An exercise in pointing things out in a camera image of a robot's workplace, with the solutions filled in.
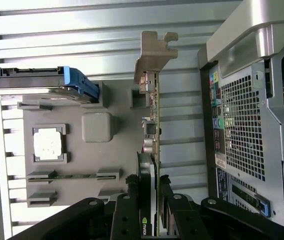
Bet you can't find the black and silver PC case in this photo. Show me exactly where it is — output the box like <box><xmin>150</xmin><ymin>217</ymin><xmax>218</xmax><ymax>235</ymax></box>
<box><xmin>198</xmin><ymin>0</ymin><xmax>284</xmax><ymax>237</ymax></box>

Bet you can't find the hard disk in blue carrier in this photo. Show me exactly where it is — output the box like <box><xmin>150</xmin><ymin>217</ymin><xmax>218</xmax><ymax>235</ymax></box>
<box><xmin>0</xmin><ymin>64</ymin><xmax>100</xmax><ymax>106</ymax></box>

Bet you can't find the grey parts rack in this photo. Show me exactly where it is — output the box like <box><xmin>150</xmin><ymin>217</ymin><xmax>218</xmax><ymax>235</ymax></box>
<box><xmin>16</xmin><ymin>80</ymin><xmax>158</xmax><ymax>209</ymax></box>

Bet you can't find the blue card retainer bar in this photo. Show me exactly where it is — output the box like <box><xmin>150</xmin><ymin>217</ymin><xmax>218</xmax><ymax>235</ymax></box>
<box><xmin>255</xmin><ymin>193</ymin><xmax>272</xmax><ymax>218</ymax></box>

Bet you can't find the silver CPU chip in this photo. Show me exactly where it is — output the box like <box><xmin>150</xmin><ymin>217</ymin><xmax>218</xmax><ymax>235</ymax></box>
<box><xmin>32</xmin><ymin>128</ymin><xmax>65</xmax><ymax>161</ymax></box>

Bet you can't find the green RAM stick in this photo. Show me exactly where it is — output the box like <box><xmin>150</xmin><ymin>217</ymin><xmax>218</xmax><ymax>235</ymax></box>
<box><xmin>26</xmin><ymin>174</ymin><xmax>117</xmax><ymax>182</ymax></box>

